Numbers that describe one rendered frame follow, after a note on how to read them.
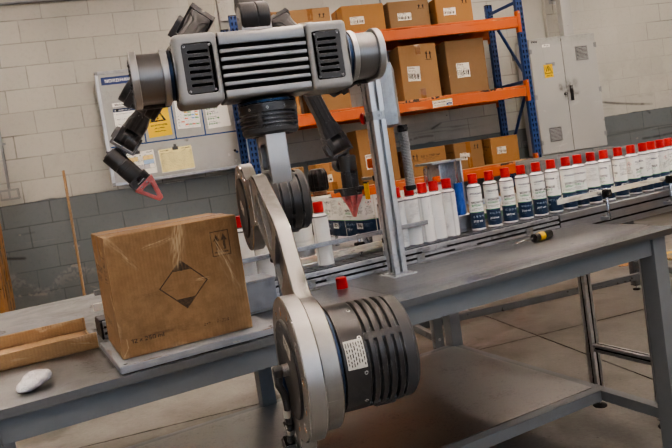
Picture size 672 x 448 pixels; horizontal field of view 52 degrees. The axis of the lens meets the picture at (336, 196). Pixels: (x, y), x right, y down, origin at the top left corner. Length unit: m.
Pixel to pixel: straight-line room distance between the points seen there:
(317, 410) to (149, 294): 0.62
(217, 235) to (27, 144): 5.13
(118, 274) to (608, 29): 7.44
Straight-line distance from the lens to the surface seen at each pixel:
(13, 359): 1.85
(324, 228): 2.14
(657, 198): 3.08
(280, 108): 1.54
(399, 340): 1.13
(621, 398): 2.74
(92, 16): 6.75
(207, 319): 1.61
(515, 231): 2.52
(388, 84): 2.10
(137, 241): 1.56
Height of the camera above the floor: 1.22
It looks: 3 degrees down
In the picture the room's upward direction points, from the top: 8 degrees counter-clockwise
